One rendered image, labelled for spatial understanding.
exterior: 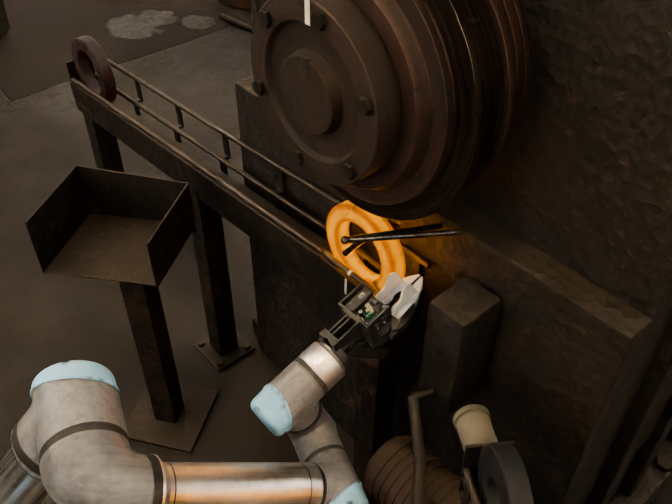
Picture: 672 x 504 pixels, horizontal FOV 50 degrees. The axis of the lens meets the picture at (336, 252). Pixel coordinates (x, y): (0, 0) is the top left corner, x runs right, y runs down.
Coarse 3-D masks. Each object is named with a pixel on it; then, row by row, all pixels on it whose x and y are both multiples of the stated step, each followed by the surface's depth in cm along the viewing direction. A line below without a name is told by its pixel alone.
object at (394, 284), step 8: (392, 272) 122; (392, 280) 123; (400, 280) 125; (408, 280) 126; (384, 288) 123; (392, 288) 125; (400, 288) 125; (376, 296) 123; (384, 296) 124; (392, 296) 125; (392, 304) 125
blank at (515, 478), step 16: (496, 448) 99; (512, 448) 99; (480, 464) 106; (496, 464) 98; (512, 464) 96; (480, 480) 106; (496, 480) 98; (512, 480) 94; (528, 480) 94; (480, 496) 107; (496, 496) 104; (512, 496) 93; (528, 496) 93
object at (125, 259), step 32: (64, 192) 154; (96, 192) 161; (128, 192) 158; (160, 192) 156; (32, 224) 145; (64, 224) 156; (96, 224) 162; (128, 224) 162; (160, 224) 142; (192, 224) 159; (64, 256) 155; (96, 256) 154; (128, 256) 153; (160, 256) 145; (128, 288) 159; (160, 320) 170; (160, 352) 173; (160, 384) 181; (160, 416) 191; (192, 416) 194; (192, 448) 187
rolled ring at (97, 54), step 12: (84, 36) 194; (72, 48) 199; (84, 48) 192; (96, 48) 190; (84, 60) 201; (96, 60) 190; (84, 72) 203; (108, 72) 192; (84, 84) 204; (96, 84) 204; (108, 84) 193; (108, 96) 196
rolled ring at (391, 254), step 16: (336, 208) 131; (352, 208) 127; (336, 224) 134; (368, 224) 125; (384, 224) 125; (336, 240) 136; (384, 240) 124; (336, 256) 139; (352, 256) 138; (384, 256) 125; (400, 256) 126; (368, 272) 137; (384, 272) 128; (400, 272) 127
